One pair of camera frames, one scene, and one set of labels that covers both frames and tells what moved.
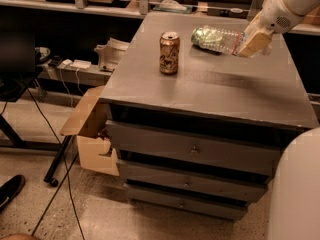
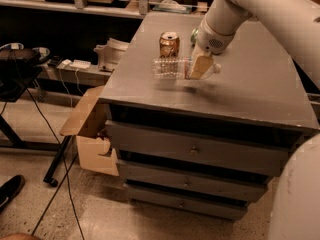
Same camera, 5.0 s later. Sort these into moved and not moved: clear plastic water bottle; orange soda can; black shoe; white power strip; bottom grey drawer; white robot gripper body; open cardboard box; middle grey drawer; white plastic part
Moved: clear plastic water bottle; white robot gripper body
Not moved: middle grey drawer; open cardboard box; black shoe; orange soda can; white power strip; white plastic part; bottom grey drawer
